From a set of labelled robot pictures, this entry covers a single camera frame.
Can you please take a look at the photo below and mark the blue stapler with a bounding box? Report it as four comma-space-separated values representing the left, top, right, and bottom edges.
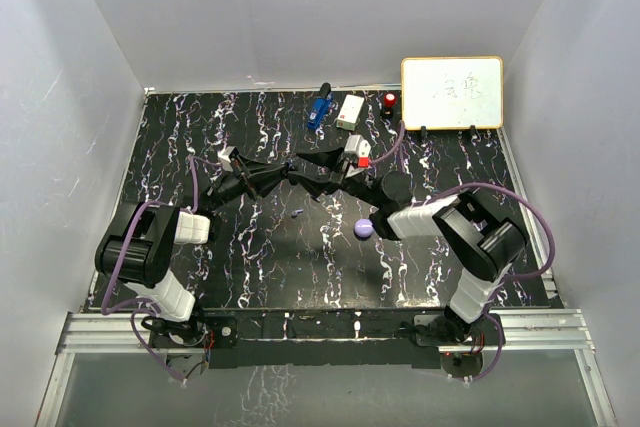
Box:
307, 82, 333, 130

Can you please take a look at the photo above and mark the aluminium frame rail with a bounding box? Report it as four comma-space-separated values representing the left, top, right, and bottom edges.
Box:
56, 309, 595, 354

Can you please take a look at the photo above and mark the white small box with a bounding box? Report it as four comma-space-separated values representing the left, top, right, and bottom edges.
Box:
336, 94, 364, 131

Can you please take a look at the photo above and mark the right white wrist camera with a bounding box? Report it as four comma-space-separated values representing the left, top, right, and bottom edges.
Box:
343, 134, 371, 177

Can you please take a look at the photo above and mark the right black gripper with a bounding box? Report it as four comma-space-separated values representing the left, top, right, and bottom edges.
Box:
289, 142, 385, 209

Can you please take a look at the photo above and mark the red emergency button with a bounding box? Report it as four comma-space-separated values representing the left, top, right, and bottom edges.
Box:
381, 92, 397, 118

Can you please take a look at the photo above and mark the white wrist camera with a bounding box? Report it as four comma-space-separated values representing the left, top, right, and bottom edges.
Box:
343, 134, 371, 177
217, 146, 239, 172

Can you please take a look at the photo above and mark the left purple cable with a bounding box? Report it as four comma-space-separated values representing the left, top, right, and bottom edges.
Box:
101, 155, 224, 316

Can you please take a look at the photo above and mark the white board yellow frame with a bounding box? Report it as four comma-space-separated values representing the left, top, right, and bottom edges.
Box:
401, 56, 504, 131

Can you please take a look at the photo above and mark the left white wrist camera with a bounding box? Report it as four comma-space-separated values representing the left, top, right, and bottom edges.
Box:
217, 146, 239, 172

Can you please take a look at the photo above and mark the purple earbud charging case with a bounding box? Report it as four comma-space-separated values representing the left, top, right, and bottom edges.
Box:
353, 218, 375, 240

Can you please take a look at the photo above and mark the black earbud charging case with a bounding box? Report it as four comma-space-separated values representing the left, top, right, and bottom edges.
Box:
283, 162, 297, 179

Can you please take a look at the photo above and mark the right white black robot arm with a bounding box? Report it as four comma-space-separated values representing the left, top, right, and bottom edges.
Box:
287, 148, 528, 344

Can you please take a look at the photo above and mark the black front base bar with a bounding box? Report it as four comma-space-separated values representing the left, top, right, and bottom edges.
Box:
200, 308, 505, 369

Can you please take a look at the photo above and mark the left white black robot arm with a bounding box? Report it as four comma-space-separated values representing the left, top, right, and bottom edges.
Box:
95, 147, 295, 346

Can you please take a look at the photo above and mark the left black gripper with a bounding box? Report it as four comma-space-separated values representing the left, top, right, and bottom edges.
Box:
208, 155, 288, 212

